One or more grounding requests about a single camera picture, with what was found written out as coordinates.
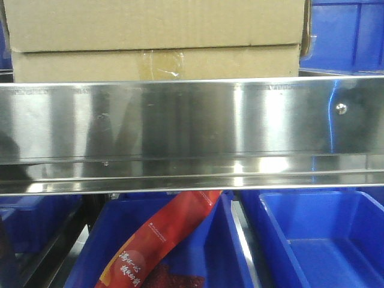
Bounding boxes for brown cardboard carton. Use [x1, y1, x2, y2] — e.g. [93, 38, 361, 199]
[1, 1, 311, 82]

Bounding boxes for blue plastic bin centre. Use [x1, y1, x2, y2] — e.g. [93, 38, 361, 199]
[64, 191, 253, 287]

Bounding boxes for blue plastic bin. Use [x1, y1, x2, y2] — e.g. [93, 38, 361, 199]
[300, 1, 383, 74]
[240, 189, 383, 287]
[1, 195, 81, 253]
[64, 191, 253, 287]
[0, 23, 12, 70]

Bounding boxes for red snack package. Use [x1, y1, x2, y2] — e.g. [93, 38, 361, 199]
[95, 190, 222, 287]

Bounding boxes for blue plastic bin lower left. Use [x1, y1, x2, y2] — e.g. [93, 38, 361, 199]
[1, 195, 81, 253]

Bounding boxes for blue plastic bin upper right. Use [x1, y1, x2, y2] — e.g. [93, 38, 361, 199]
[300, 1, 383, 74]

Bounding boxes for blue plastic bin upper left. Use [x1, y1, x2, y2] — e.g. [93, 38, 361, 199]
[0, 23, 12, 70]

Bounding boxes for stainless steel shelf rail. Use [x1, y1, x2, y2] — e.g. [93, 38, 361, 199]
[1, 76, 383, 196]

